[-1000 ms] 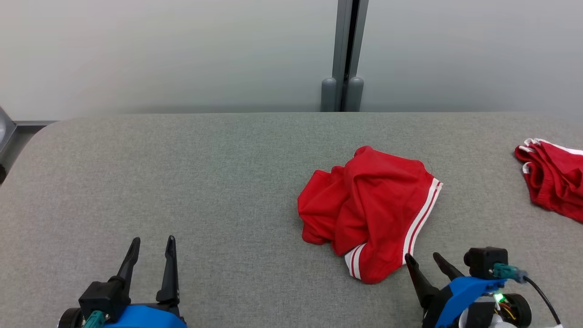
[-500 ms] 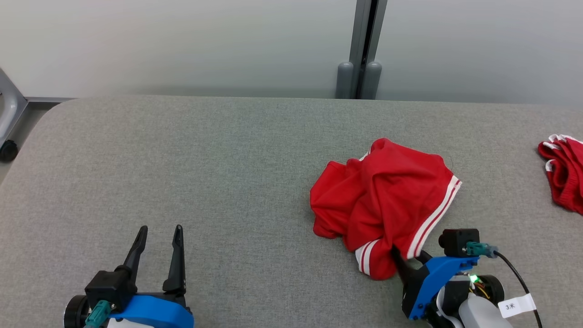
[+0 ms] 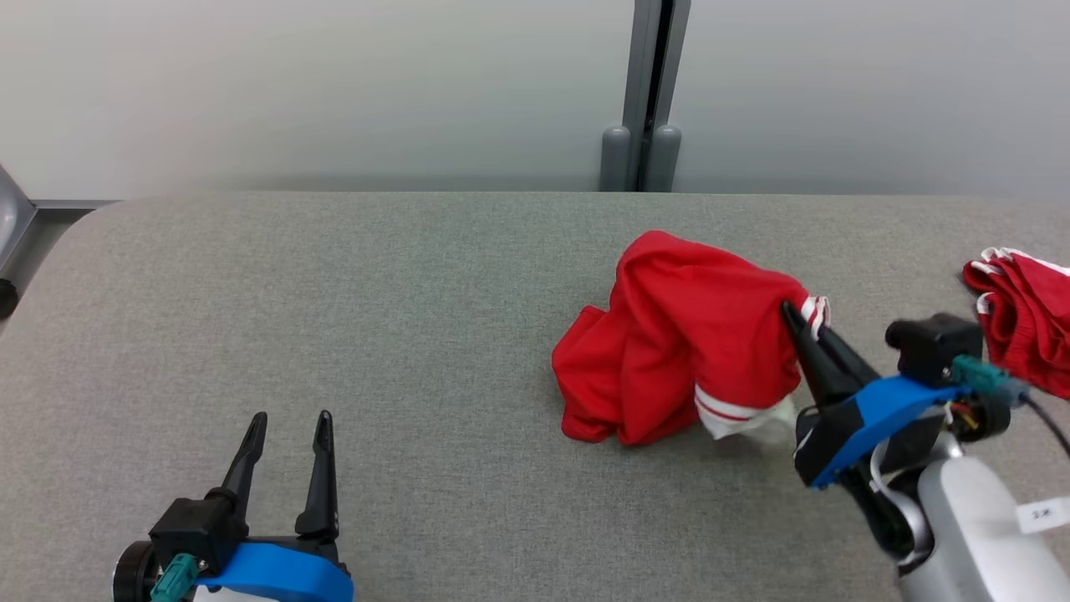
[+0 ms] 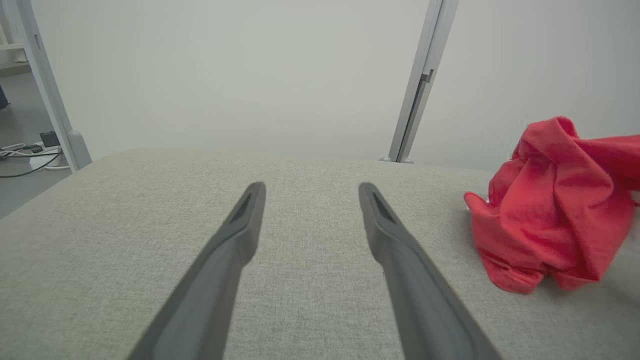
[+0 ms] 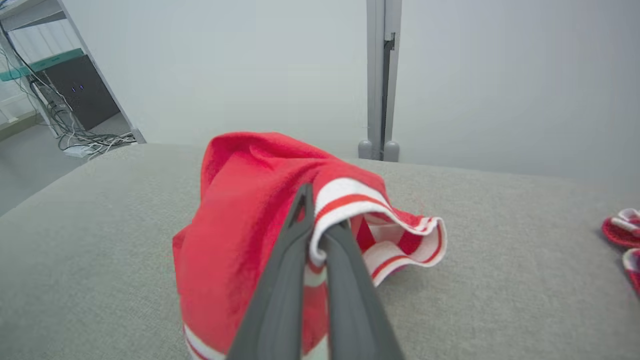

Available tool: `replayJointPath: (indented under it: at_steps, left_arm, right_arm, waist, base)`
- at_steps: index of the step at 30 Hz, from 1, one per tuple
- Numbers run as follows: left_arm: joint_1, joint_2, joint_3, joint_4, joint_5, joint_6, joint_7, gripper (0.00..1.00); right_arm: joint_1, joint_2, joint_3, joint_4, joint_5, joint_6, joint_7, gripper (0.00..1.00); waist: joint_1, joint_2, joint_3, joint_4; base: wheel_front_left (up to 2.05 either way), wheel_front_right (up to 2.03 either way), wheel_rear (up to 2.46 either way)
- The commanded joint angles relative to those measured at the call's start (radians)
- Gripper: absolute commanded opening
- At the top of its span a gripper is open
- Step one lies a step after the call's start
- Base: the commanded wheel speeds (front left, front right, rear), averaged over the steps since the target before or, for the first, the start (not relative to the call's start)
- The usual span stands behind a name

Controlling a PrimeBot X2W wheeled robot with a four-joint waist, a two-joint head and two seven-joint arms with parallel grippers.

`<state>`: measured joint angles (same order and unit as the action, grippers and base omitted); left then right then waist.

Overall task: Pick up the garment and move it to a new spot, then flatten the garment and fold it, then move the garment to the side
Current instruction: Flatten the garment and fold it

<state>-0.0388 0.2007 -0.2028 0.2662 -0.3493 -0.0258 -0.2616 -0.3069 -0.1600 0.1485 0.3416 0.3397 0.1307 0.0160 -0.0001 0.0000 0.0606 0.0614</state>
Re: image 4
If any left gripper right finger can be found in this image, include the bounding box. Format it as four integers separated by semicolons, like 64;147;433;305
358;182;503;360

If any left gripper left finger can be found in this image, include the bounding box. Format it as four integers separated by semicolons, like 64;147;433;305
127;181;267;360

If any red jersey with white stripes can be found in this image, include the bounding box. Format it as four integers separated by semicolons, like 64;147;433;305
463;116;640;295

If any white power strip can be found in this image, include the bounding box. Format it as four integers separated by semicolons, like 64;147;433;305
29;144;63;170

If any black floor cable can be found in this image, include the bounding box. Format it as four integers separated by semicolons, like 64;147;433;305
0;150;64;179

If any grey double partition post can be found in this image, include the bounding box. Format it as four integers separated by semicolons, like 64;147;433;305
380;0;460;164

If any white floor cable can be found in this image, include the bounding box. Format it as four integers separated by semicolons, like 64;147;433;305
0;142;32;160

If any grey single partition post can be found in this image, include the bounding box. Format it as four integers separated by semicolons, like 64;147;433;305
12;0;93;173

